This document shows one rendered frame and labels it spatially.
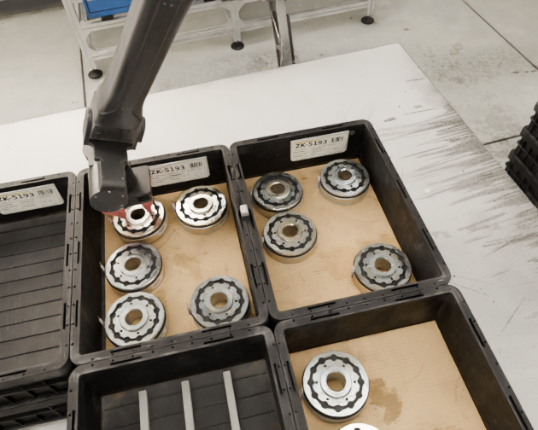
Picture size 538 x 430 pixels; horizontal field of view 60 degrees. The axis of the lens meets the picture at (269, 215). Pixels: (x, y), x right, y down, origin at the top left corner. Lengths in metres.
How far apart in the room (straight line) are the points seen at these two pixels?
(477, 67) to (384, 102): 1.54
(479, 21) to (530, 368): 2.57
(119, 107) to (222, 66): 2.14
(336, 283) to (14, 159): 0.95
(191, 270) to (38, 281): 0.29
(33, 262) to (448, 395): 0.78
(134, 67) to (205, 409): 0.51
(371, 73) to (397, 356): 0.95
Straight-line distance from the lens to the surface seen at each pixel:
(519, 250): 1.18
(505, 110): 2.68
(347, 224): 0.95
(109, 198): 0.75
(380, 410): 0.80
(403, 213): 0.89
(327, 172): 0.99
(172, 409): 0.81
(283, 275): 0.88
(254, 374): 0.80
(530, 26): 3.40
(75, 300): 0.81
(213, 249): 0.92
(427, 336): 0.86
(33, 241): 1.05
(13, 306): 0.98
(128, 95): 0.65
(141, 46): 0.57
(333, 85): 1.47
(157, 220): 0.94
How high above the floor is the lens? 1.59
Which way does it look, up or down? 53 degrees down
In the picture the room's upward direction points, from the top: 3 degrees counter-clockwise
